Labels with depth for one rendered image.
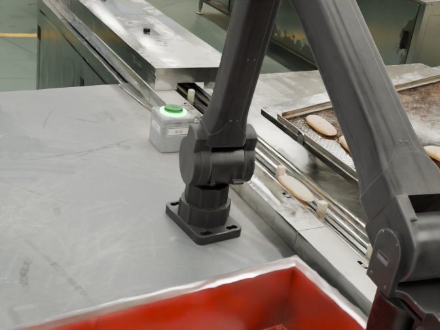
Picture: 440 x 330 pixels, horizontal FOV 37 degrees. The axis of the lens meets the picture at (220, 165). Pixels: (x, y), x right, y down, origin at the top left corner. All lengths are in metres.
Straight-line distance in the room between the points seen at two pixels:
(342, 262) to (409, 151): 0.42
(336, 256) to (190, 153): 0.27
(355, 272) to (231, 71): 0.34
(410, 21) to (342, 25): 3.27
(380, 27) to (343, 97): 3.49
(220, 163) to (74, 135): 0.48
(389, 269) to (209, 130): 0.47
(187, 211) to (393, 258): 0.56
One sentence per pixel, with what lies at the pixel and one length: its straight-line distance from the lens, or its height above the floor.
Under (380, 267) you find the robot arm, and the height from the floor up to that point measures 1.08.
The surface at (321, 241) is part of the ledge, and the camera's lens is 1.04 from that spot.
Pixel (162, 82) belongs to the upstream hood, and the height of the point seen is 0.88.
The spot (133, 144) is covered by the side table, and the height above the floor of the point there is 0.82.
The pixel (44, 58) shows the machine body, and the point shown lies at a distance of 2.66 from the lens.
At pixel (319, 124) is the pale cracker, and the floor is 0.91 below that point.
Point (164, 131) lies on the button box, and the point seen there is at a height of 0.87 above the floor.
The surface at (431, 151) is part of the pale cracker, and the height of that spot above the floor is 0.93.
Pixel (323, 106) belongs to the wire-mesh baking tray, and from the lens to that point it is 1.48.
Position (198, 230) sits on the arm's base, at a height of 0.84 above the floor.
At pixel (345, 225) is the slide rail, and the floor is 0.85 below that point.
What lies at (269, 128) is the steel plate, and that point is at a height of 0.82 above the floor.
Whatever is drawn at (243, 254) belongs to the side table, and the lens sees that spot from 1.05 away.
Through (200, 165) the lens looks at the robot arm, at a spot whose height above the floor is 0.96.
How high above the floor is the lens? 1.38
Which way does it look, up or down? 25 degrees down
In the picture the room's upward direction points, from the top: 8 degrees clockwise
